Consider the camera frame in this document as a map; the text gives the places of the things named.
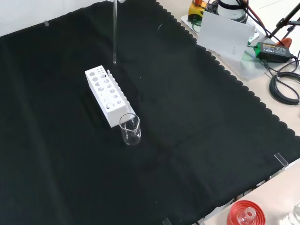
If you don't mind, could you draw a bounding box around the coiled black cable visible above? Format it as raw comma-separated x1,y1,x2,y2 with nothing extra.
269,72,300,105

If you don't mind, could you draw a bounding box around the black tripod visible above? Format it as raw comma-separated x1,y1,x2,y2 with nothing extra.
269,0,300,41

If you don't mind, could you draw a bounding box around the white test tube rack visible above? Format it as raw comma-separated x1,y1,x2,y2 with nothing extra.
84,65,137,128

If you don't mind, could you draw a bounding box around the clear glass rod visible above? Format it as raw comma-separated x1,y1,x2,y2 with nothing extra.
112,0,118,64

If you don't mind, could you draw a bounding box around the clear glass beaker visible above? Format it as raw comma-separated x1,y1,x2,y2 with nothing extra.
119,113,142,146

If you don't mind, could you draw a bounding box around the clear glass vessel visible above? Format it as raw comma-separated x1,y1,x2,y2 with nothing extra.
287,201,300,225

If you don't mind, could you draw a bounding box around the black power adapter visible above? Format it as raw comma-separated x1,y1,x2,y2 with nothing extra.
255,41,295,64

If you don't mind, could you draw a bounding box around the yellow stop button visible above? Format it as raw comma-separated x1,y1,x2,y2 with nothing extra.
188,0,208,22

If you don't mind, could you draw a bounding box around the small clear glass flask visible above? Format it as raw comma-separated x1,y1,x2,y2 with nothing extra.
238,208,257,225

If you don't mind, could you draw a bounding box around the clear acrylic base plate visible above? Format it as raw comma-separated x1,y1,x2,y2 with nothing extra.
180,14,270,82

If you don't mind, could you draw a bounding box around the black bench cloth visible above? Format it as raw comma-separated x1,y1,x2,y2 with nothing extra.
0,0,300,225

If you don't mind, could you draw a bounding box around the pale board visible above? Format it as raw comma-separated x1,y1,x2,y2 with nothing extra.
197,10,256,62

